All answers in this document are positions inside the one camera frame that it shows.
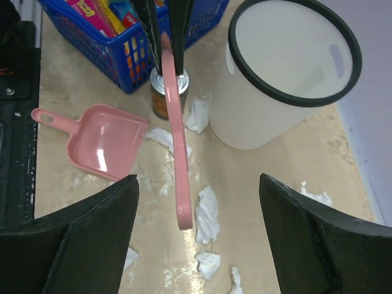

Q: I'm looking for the white bin with black rim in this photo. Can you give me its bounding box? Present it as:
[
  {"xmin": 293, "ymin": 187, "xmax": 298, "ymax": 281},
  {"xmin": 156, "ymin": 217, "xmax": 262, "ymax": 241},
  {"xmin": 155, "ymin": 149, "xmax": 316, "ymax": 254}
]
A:
[{"xmin": 209, "ymin": 1, "xmax": 362, "ymax": 150}]

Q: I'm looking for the twisted white paper scrap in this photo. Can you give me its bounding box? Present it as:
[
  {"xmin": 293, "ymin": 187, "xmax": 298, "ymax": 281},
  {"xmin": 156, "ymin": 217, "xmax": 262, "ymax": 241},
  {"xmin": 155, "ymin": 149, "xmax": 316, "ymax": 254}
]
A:
[{"xmin": 195, "ymin": 186, "xmax": 221, "ymax": 244}]

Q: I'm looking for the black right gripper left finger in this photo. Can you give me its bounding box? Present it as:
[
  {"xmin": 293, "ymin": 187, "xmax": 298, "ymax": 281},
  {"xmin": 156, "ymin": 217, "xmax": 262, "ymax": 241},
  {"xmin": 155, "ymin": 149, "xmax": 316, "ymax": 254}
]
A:
[{"xmin": 1, "ymin": 175, "xmax": 139, "ymax": 293}]

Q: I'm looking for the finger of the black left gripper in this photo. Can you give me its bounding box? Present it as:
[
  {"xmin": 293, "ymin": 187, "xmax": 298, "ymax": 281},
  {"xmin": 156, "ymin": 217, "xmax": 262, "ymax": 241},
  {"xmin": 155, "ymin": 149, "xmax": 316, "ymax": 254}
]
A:
[
  {"xmin": 130, "ymin": 0, "xmax": 162, "ymax": 75},
  {"xmin": 167, "ymin": 0, "xmax": 194, "ymax": 76}
]

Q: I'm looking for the pink hand brush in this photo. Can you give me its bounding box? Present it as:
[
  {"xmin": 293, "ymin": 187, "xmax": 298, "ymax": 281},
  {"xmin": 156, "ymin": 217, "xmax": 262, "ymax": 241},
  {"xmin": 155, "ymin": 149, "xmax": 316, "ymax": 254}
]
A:
[{"xmin": 161, "ymin": 32, "xmax": 193, "ymax": 230}]

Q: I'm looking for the blue plastic basket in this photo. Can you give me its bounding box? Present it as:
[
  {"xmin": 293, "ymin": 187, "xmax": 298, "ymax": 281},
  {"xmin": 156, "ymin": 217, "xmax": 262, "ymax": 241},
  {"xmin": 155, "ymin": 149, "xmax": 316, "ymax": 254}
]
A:
[{"xmin": 40, "ymin": 1, "xmax": 228, "ymax": 94}]

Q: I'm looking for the blue snack packet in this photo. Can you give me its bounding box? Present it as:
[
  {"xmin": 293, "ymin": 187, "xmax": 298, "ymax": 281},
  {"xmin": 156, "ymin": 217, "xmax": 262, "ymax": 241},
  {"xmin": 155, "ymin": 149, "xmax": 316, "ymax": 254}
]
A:
[{"xmin": 108, "ymin": 0, "xmax": 138, "ymax": 29}]

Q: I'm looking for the small white paper scrap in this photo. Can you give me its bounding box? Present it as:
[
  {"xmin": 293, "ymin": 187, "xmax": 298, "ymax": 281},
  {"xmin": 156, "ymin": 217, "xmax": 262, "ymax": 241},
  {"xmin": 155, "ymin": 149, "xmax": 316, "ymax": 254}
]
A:
[{"xmin": 195, "ymin": 249, "xmax": 221, "ymax": 280}]

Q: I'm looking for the tin can with orange label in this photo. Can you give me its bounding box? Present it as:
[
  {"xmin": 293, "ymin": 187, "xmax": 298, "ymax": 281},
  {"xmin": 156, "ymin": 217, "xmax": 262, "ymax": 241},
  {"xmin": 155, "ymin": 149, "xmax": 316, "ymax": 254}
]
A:
[{"xmin": 149, "ymin": 67, "xmax": 190, "ymax": 120}]

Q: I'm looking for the yellow pink snack box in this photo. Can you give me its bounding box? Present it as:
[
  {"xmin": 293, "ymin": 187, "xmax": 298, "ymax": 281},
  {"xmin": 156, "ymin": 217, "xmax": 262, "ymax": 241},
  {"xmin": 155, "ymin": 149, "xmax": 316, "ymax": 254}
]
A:
[{"xmin": 66, "ymin": 0, "xmax": 116, "ymax": 38}]

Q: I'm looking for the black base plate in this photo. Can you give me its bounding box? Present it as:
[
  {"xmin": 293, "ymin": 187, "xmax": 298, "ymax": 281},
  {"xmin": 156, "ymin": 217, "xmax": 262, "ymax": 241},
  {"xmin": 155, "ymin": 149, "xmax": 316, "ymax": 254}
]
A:
[{"xmin": 1, "ymin": 1, "xmax": 42, "ymax": 227}]

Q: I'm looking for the pink dustpan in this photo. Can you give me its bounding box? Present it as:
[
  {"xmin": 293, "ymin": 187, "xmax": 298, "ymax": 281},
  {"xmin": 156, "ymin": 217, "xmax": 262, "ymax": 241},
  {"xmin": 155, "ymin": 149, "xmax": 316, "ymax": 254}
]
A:
[{"xmin": 31, "ymin": 104, "xmax": 149, "ymax": 181}]

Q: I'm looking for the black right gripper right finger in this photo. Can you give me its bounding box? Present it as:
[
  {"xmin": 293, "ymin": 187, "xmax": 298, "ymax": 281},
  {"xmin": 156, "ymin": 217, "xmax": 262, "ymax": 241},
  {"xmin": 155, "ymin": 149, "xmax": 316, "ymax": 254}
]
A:
[{"xmin": 259, "ymin": 173, "xmax": 391, "ymax": 293}]

